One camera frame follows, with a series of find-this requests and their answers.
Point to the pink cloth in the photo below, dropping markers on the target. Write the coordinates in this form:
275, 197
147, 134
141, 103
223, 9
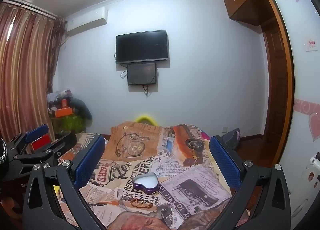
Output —
206, 136

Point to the yellow plastic object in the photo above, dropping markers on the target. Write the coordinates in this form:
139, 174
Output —
145, 118

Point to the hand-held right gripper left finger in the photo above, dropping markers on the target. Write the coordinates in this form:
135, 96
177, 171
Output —
88, 163

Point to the brown wooden door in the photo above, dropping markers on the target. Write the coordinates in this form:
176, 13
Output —
275, 82

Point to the black wall television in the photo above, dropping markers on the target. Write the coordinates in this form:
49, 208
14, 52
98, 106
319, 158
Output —
141, 46

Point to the green box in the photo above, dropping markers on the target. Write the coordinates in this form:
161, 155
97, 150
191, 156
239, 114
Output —
67, 125

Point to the white sliding wardrobe door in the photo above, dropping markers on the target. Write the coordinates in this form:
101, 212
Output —
303, 82

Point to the purple heart-shaped tin box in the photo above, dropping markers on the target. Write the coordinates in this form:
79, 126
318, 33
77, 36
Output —
146, 180

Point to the newspaper printed blanket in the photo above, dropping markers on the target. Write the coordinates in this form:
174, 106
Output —
175, 170

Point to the dark green plush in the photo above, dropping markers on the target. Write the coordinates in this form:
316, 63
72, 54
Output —
81, 108

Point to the orange box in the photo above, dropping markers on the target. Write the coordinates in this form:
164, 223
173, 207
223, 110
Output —
63, 112

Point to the pink swirl border sticker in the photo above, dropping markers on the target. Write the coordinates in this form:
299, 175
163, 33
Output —
306, 107

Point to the striped brown curtain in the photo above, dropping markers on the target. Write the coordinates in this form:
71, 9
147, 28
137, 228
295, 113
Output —
25, 70

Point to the white wall label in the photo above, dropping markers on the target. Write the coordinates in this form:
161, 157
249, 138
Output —
312, 44

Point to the pink heart sticker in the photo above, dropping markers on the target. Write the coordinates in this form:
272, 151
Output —
314, 125

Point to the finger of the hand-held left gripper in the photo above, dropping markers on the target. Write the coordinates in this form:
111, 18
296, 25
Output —
63, 142
37, 133

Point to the small black monitor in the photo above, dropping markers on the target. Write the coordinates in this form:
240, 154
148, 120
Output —
141, 73

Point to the white curtain rail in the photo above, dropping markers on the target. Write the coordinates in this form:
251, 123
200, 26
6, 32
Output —
35, 7

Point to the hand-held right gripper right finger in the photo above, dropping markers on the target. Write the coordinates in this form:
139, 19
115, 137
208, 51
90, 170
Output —
225, 163

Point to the white plastic bag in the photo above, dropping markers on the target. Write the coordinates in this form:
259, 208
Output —
57, 96

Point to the red box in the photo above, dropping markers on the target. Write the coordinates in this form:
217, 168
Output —
41, 144

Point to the white air conditioner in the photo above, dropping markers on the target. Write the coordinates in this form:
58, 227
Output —
87, 21

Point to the dark bag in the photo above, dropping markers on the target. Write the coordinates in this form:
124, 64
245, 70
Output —
231, 138

